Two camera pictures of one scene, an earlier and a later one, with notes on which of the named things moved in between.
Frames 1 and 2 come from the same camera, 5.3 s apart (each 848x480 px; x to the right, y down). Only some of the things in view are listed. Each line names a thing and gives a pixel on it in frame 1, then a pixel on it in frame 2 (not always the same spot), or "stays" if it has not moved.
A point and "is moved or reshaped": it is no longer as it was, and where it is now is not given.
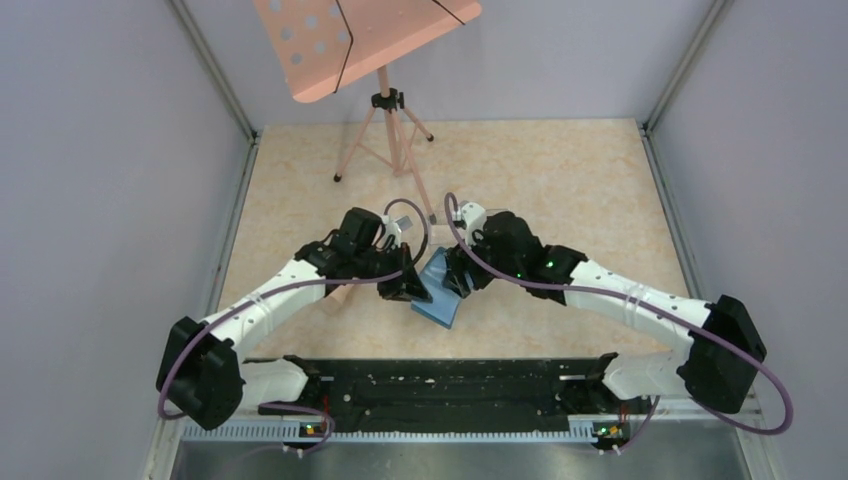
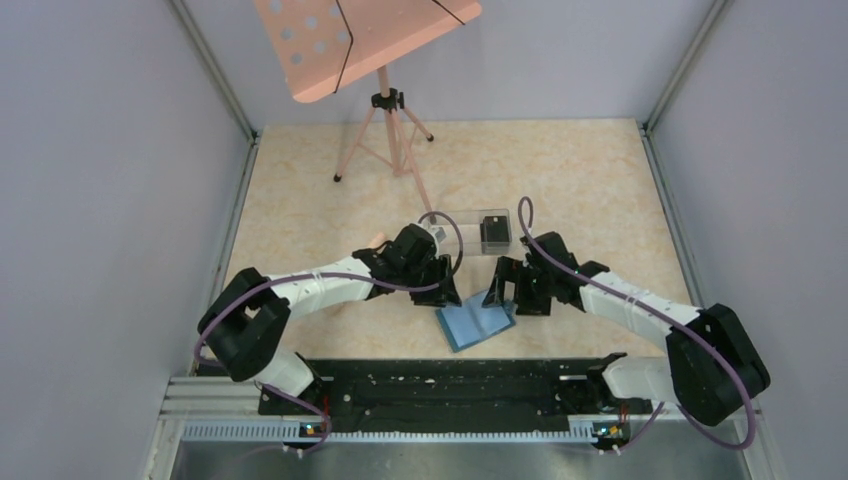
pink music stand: x=325 y=44 stays
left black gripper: x=405 y=285 → x=438 y=297
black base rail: x=459 y=396 stays
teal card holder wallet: x=444 y=304 is moved or reshaped
